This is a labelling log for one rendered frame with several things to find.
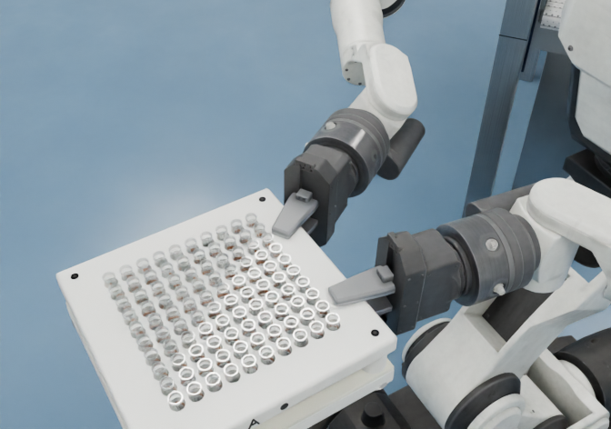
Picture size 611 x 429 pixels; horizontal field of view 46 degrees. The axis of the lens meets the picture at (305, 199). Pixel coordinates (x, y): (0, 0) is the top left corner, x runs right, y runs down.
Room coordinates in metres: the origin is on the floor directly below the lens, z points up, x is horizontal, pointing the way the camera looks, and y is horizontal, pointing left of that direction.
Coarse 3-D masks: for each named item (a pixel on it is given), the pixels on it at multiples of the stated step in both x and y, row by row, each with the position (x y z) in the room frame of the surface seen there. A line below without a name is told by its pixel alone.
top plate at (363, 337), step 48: (144, 240) 0.52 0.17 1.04; (288, 240) 0.52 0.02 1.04; (96, 288) 0.46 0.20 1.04; (96, 336) 0.40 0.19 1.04; (240, 336) 0.40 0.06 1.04; (288, 336) 0.40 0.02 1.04; (336, 336) 0.40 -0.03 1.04; (384, 336) 0.40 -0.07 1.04; (144, 384) 0.35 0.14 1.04; (240, 384) 0.35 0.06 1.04; (288, 384) 0.35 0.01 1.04
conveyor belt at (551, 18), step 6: (552, 0) 1.48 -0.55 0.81; (558, 0) 1.48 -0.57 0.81; (564, 0) 1.48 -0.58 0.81; (546, 6) 1.45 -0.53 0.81; (552, 6) 1.45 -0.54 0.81; (558, 6) 1.45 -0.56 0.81; (546, 12) 1.44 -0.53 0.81; (552, 12) 1.43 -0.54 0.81; (558, 12) 1.43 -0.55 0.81; (546, 18) 1.43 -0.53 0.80; (552, 18) 1.43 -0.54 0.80; (558, 18) 1.42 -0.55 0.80; (546, 24) 1.43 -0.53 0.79; (552, 24) 1.42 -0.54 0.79; (558, 24) 1.42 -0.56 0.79; (558, 30) 1.42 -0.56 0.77
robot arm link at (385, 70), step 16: (352, 48) 0.83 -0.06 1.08; (368, 48) 0.80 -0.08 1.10; (384, 48) 0.81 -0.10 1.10; (352, 64) 0.83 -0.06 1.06; (368, 64) 0.78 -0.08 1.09; (384, 64) 0.78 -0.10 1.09; (400, 64) 0.79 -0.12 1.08; (352, 80) 0.84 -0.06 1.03; (368, 80) 0.76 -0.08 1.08; (384, 80) 0.75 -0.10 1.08; (400, 80) 0.76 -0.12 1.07; (368, 96) 0.74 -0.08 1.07; (384, 96) 0.73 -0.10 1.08; (400, 96) 0.74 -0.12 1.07; (416, 96) 0.75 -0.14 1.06; (384, 112) 0.72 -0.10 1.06; (400, 112) 0.72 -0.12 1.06
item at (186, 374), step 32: (224, 256) 0.49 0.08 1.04; (256, 256) 0.50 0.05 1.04; (128, 288) 0.45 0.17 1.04; (160, 288) 0.46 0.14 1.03; (192, 288) 0.45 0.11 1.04; (224, 288) 0.46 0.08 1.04; (256, 288) 0.45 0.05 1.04; (288, 288) 0.45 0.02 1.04; (160, 320) 0.41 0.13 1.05; (192, 320) 0.41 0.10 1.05; (224, 320) 0.42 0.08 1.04; (288, 320) 0.41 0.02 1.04; (192, 352) 0.38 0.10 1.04; (224, 352) 0.38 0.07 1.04
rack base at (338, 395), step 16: (80, 336) 0.44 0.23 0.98; (96, 368) 0.40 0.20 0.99; (336, 384) 0.38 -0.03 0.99; (352, 384) 0.38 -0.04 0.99; (368, 384) 0.38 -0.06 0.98; (112, 400) 0.36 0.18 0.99; (304, 400) 0.36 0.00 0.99; (320, 400) 0.36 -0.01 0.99; (336, 400) 0.36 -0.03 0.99; (352, 400) 0.37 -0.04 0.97; (288, 416) 0.34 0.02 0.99; (304, 416) 0.34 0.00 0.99; (320, 416) 0.35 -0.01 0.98
